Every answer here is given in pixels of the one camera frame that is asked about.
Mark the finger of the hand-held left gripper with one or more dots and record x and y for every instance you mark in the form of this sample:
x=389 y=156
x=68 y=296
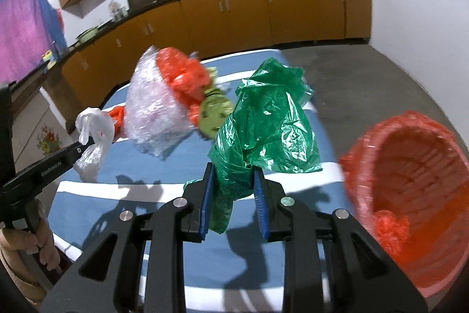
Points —
x=77 y=150

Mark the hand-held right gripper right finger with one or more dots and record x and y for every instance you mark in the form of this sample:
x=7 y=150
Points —
x=261 y=206

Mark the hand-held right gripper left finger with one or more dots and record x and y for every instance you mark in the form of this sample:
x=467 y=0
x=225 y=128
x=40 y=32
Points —
x=207 y=201

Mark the clear plastic bag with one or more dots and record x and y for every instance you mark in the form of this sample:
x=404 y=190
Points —
x=97 y=126

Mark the green plastic bag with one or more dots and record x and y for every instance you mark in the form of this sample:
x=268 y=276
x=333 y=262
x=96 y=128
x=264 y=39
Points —
x=263 y=122

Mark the clear bubble wrap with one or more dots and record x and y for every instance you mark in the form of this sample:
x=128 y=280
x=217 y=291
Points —
x=154 y=104

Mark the yellow green snack packet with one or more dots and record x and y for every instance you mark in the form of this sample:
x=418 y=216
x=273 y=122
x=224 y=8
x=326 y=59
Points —
x=214 y=111

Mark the orange plastic bag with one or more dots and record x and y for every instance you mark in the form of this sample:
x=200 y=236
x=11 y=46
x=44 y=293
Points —
x=179 y=74

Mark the red lined waste basket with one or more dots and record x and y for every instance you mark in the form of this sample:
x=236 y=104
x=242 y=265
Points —
x=432 y=166

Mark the person's left forearm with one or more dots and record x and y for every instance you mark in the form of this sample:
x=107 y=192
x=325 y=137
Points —
x=18 y=276

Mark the person's left hand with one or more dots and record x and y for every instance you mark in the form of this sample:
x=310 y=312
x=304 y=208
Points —
x=49 y=239

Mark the white cabinet with flower decal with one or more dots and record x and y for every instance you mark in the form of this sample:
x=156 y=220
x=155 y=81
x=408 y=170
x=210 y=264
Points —
x=40 y=122

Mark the blue white striped tablecloth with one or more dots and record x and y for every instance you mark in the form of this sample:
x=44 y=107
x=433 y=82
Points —
x=165 y=166

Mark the yellow toy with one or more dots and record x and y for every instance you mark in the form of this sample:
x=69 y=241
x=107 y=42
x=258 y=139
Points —
x=47 y=59

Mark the green cooking pot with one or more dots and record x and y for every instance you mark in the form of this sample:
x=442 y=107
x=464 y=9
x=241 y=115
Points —
x=88 y=35

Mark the purple blue blanket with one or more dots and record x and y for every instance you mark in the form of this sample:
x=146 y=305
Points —
x=25 y=27

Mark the crumpled red plastic wad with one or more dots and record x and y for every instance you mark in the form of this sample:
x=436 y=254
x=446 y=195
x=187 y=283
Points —
x=392 y=230

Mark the glass jar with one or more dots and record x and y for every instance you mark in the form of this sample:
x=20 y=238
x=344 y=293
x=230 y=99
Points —
x=116 y=11

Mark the wooden base cabinets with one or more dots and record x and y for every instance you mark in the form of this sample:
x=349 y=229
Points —
x=238 y=12

